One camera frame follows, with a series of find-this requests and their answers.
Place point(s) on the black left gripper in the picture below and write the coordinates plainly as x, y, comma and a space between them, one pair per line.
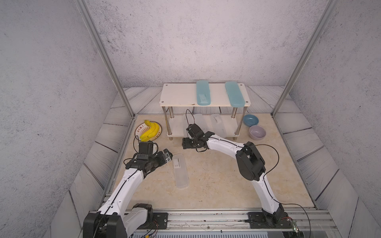
162, 159

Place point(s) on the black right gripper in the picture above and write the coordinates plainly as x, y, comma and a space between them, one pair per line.
185, 143

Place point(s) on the blue pencil case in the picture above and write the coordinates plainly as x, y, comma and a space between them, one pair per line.
234, 94
203, 93

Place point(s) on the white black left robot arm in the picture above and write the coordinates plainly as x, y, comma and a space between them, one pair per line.
111, 220

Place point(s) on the white two-tier shelf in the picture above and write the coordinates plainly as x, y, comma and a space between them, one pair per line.
179, 104

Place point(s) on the yellow toy banana bunch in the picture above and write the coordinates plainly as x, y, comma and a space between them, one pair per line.
152, 131

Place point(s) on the decorated round plate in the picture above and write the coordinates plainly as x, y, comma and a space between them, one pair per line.
142, 128

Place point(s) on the blue ceramic bowl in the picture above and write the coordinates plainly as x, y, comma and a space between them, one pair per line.
250, 120

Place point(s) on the lilac ceramic bowl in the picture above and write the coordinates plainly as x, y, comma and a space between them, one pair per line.
257, 132

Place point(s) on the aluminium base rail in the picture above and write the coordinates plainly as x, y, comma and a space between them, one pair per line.
244, 223

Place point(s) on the left aluminium frame post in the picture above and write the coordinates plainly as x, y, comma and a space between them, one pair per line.
86, 16

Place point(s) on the aluminium frame post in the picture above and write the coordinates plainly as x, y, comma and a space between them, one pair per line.
316, 34
86, 16

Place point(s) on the right aluminium frame post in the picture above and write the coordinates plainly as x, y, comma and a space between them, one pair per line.
316, 34

